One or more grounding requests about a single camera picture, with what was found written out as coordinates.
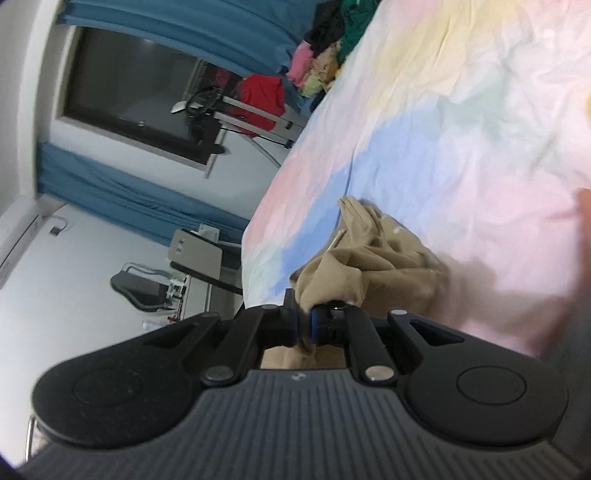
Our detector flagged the red garment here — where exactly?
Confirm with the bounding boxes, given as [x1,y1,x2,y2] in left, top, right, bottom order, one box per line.
[238,74,287,134]

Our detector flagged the white dressing table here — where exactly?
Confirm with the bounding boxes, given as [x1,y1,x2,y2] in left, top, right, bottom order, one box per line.
[171,272,245,324]

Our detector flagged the narrow blue curtain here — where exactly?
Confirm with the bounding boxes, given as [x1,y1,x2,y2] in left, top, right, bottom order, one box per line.
[37,141,252,245]

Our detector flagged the wide blue curtain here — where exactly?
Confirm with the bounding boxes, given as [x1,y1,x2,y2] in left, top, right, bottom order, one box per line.
[58,0,324,77]

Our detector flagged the wavy framed vanity mirror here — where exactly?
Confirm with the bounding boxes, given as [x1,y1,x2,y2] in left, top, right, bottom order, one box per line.
[110,262,169,312]

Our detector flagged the green garment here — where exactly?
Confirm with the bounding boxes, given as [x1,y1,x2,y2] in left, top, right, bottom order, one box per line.
[339,0,382,61]

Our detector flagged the yellow-green fuzzy garment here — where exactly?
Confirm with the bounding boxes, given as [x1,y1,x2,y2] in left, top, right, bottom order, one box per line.
[300,69,324,97]

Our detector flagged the tan shirt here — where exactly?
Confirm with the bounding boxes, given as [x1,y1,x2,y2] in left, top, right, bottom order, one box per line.
[261,195,451,370]

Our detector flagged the pink garment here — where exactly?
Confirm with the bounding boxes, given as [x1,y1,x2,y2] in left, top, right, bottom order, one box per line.
[286,41,315,88]

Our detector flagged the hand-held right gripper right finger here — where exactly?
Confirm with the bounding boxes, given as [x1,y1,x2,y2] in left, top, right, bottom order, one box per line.
[310,301,467,387]

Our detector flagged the dark framed window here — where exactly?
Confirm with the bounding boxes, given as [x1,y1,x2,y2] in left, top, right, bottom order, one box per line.
[50,25,227,178]

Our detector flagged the garment steamer on stand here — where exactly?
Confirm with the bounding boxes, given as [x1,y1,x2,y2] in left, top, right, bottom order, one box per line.
[171,85,310,167]

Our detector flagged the beige chair with black frame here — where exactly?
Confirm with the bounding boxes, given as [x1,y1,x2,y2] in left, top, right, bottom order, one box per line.
[167,224,245,294]

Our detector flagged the white air conditioner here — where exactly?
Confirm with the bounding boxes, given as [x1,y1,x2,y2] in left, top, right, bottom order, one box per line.
[0,196,47,289]

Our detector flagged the black garment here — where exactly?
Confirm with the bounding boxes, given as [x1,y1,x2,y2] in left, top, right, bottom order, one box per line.
[305,0,347,54]

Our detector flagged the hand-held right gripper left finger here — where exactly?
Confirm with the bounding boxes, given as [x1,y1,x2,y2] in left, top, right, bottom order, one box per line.
[139,288,300,387]

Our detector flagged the beige patterned garment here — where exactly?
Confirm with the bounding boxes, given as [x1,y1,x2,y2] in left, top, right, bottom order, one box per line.
[311,46,340,77]

